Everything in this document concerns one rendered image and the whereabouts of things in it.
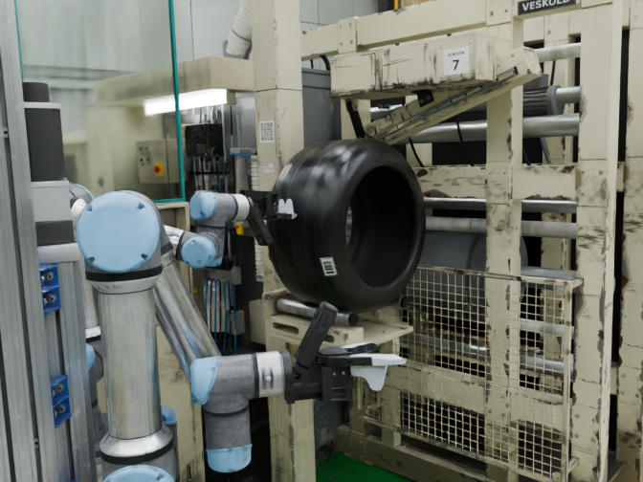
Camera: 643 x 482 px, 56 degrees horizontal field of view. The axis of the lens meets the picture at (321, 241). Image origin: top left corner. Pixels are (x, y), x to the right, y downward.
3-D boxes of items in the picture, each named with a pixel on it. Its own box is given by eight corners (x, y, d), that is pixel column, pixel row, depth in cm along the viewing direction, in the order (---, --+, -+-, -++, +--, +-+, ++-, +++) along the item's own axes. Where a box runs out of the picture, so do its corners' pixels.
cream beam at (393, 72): (329, 98, 229) (328, 57, 227) (370, 100, 248) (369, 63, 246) (475, 79, 188) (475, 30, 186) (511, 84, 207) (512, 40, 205)
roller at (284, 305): (285, 304, 218) (277, 313, 216) (279, 295, 216) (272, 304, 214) (361, 319, 195) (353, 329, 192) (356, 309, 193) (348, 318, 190)
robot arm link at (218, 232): (187, 267, 157) (191, 225, 155) (195, 260, 168) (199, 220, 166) (217, 271, 157) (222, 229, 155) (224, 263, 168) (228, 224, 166)
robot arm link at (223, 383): (192, 399, 106) (189, 351, 105) (255, 392, 108) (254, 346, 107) (192, 417, 98) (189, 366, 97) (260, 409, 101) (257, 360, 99)
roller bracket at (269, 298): (262, 319, 214) (261, 293, 213) (337, 298, 243) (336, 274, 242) (269, 321, 212) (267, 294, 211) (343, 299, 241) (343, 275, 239)
